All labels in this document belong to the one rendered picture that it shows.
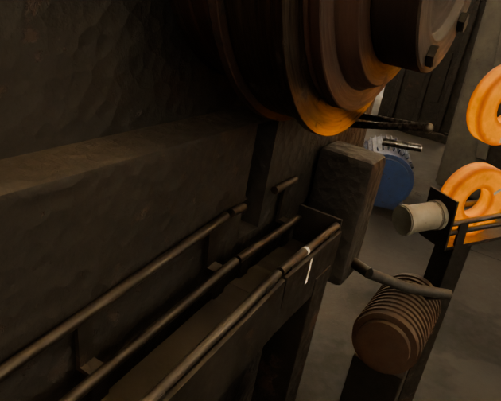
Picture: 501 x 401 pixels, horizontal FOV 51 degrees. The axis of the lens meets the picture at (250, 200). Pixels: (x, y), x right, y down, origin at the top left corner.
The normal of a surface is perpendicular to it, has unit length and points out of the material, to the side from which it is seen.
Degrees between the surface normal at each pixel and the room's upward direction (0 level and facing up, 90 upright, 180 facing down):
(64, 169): 0
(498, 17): 90
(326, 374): 0
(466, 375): 0
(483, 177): 91
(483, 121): 93
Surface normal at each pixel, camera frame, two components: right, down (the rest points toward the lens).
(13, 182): 0.17, -0.91
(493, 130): 0.41, 0.46
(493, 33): -0.69, 0.17
